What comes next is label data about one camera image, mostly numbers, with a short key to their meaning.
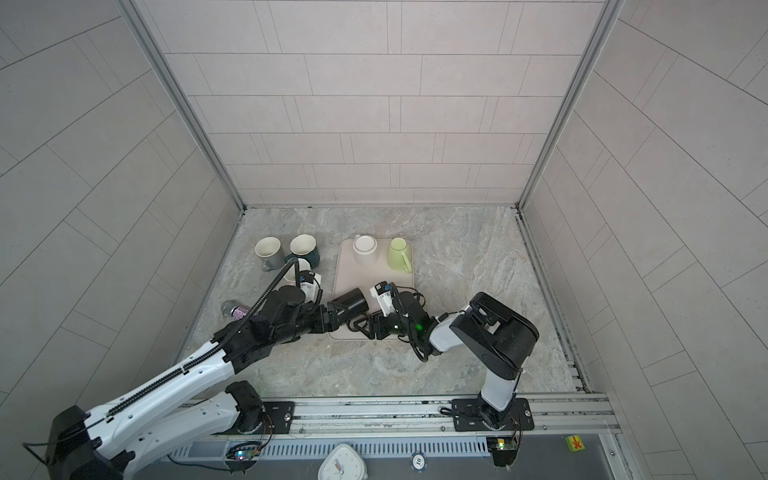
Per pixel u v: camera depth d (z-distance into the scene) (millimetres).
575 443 666
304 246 954
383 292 782
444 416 721
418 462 654
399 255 937
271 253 911
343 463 632
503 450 678
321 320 642
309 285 674
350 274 970
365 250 947
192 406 548
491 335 471
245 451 641
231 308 846
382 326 753
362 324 817
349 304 831
